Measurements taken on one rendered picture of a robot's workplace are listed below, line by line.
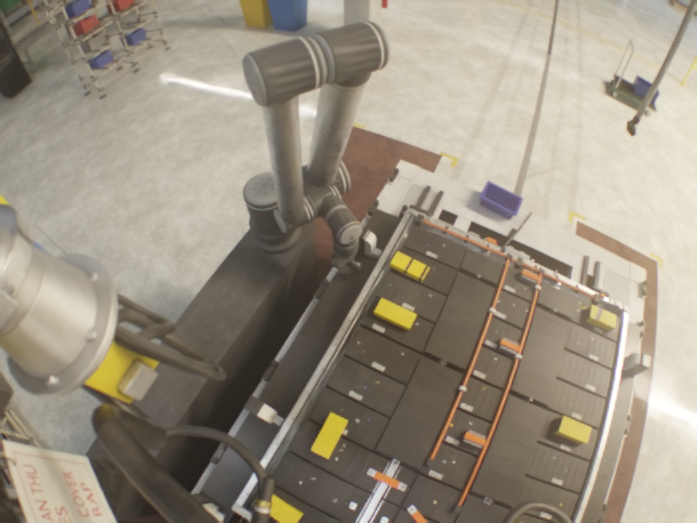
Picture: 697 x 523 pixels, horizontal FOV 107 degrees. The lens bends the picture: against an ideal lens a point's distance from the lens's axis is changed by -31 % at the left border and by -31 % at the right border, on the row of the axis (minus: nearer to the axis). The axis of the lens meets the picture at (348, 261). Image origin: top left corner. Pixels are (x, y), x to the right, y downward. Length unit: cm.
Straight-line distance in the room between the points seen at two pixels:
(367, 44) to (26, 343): 93
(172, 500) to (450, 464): 121
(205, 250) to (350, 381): 200
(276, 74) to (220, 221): 246
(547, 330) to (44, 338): 167
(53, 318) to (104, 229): 351
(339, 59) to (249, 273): 116
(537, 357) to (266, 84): 141
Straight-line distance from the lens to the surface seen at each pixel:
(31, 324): 35
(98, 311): 39
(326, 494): 142
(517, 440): 154
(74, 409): 322
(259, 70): 90
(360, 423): 143
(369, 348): 149
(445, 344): 153
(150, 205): 373
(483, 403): 152
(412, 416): 144
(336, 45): 97
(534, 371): 163
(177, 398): 171
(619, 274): 238
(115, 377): 48
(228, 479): 162
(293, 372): 161
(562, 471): 164
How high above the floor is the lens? 242
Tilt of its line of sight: 59 degrees down
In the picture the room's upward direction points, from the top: 1 degrees counter-clockwise
